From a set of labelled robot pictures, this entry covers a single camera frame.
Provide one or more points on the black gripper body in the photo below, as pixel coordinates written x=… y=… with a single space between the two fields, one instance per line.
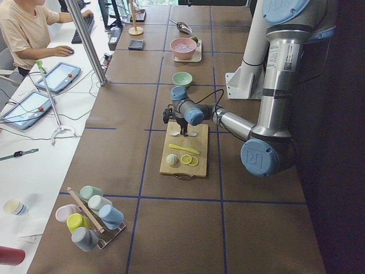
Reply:
x=181 y=123

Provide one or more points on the steel ice scoop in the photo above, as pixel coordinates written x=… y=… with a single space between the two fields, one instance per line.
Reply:
x=181 y=26

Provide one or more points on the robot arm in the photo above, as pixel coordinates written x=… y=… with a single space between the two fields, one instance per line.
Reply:
x=268 y=72

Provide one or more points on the mint green bowl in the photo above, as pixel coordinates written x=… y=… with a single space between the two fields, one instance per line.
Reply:
x=183 y=79

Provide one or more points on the pink bowl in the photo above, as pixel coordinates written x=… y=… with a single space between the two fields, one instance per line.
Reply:
x=186 y=41

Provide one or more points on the clear ice cubes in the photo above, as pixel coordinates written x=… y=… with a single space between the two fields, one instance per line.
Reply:
x=183 y=48

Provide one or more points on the yellow plastic knife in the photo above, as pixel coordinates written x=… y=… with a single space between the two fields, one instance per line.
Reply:
x=188 y=149

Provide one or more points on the wooden cutting board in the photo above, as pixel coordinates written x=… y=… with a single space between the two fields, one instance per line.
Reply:
x=197 y=138

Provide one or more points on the upper lemon slice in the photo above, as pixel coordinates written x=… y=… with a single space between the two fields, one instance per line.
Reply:
x=186 y=159

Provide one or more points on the lemon slice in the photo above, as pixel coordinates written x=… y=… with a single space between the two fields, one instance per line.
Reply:
x=186 y=159
x=194 y=162

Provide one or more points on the lower lemon slice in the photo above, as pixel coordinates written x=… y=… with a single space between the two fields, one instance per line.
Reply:
x=194 y=162

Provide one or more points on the beige plastic tray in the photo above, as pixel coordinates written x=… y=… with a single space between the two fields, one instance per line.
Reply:
x=196 y=57

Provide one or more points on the folded grey cloth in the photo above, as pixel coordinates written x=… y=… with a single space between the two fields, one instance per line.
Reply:
x=136 y=44

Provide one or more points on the wooden mug tree stand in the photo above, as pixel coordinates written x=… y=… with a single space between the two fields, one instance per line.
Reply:
x=135 y=30

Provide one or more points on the green cup on rack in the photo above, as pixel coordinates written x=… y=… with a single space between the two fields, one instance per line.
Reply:
x=87 y=192

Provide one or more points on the white cup on rack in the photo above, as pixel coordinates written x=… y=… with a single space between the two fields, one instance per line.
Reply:
x=96 y=202

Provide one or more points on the far teach pendant tablet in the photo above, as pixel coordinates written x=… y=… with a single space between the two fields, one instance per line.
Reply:
x=60 y=76

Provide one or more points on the teach pendant tablet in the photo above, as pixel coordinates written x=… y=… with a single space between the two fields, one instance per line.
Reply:
x=60 y=76
x=28 y=111

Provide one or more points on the blue cup on rack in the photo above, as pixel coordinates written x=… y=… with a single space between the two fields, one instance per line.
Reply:
x=111 y=216

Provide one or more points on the silver reacher grabber tool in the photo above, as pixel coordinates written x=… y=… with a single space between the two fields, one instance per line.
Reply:
x=61 y=128

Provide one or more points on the yellow cup on rack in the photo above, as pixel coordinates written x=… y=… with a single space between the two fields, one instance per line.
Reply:
x=77 y=220

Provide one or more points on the near teach pendant tablet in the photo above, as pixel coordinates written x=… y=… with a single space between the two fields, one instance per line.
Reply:
x=28 y=111

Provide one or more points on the pink cup on rack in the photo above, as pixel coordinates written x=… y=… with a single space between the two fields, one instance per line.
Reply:
x=63 y=212

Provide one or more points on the grey cup on rack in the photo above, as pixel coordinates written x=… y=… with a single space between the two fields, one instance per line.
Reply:
x=85 y=238

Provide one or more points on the smart watch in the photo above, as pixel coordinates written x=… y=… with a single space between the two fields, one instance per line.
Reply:
x=18 y=154

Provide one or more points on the person in beige shirt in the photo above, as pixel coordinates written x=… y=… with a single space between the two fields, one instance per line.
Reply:
x=24 y=27

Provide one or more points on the paper cup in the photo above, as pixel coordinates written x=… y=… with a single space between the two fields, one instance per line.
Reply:
x=15 y=207

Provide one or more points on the red bottle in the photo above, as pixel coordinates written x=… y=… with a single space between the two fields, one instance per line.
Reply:
x=11 y=256

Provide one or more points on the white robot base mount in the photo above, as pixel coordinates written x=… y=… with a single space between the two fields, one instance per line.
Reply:
x=247 y=81

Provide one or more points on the white wire cup rack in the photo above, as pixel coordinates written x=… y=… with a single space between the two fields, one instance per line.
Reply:
x=104 y=234

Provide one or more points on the aluminium frame post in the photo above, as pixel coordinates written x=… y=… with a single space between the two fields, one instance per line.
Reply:
x=77 y=18

